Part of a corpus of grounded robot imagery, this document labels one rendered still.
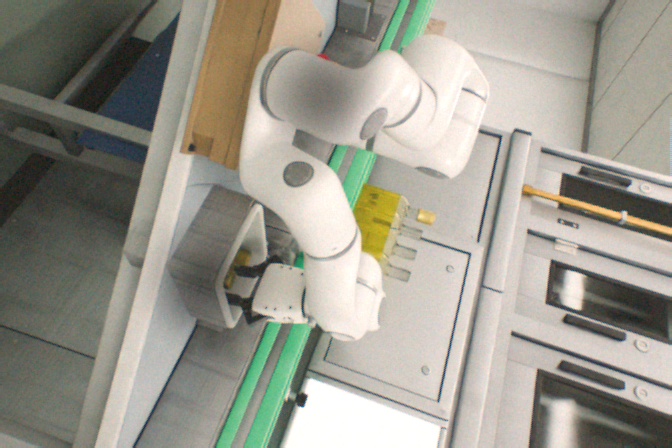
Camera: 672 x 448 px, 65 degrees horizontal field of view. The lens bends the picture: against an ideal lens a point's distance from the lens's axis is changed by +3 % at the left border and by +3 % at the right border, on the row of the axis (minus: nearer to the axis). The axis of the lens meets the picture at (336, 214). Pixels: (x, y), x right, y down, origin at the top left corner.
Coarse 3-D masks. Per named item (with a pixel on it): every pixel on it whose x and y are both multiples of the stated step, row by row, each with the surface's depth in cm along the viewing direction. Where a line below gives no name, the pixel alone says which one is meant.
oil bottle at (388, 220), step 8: (360, 208) 128; (368, 208) 128; (376, 208) 128; (360, 216) 126; (368, 216) 127; (376, 216) 127; (384, 216) 127; (392, 216) 127; (400, 216) 128; (368, 224) 126; (376, 224) 126; (384, 224) 126; (392, 224) 126; (400, 224) 127; (392, 232) 126; (400, 232) 127
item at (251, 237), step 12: (252, 216) 89; (240, 228) 88; (252, 228) 98; (240, 240) 86; (252, 240) 102; (264, 240) 102; (228, 252) 86; (252, 252) 107; (264, 252) 106; (228, 264) 84; (252, 264) 107; (216, 276) 84; (216, 288) 84; (240, 288) 104; (252, 288) 105; (228, 312) 93; (240, 312) 102; (228, 324) 97
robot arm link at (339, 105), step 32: (288, 64) 59; (320, 64) 58; (384, 64) 56; (288, 96) 58; (320, 96) 55; (352, 96) 54; (384, 96) 55; (416, 96) 64; (320, 128) 56; (352, 128) 55
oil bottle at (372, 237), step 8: (360, 224) 125; (360, 232) 124; (368, 232) 124; (376, 232) 124; (384, 232) 125; (368, 240) 123; (376, 240) 123; (384, 240) 123; (392, 240) 124; (376, 248) 123; (384, 248) 122; (392, 248) 123
